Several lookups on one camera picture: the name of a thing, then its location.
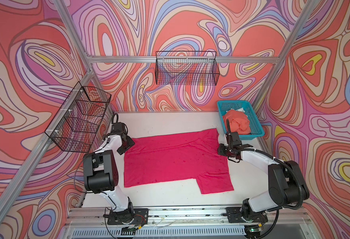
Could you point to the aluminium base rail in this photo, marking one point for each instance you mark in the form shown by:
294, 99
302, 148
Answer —
189, 222

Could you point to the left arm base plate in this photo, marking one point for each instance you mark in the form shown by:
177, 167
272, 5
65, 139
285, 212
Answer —
137, 217

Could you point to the magenta t shirt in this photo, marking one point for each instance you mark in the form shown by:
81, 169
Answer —
175, 157

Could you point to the left black wire basket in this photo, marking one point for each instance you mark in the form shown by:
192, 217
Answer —
77, 122

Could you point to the teal plastic basket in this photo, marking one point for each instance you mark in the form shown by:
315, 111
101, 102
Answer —
254, 124

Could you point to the black wire basket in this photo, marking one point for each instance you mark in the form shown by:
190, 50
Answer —
186, 68
77, 122

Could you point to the back black wire basket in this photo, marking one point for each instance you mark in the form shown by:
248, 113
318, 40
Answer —
186, 68

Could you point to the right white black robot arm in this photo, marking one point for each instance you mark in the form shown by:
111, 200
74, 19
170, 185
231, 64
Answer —
287, 188

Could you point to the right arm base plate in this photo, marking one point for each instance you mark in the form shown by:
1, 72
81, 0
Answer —
233, 213

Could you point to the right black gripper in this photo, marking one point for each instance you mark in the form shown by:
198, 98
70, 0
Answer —
221, 150

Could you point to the coral orange t shirt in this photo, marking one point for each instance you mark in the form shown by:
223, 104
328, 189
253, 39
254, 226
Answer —
238, 122

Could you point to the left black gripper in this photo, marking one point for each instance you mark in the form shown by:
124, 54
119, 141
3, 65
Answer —
131, 142

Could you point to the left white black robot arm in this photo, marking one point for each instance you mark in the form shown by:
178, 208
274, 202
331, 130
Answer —
101, 175

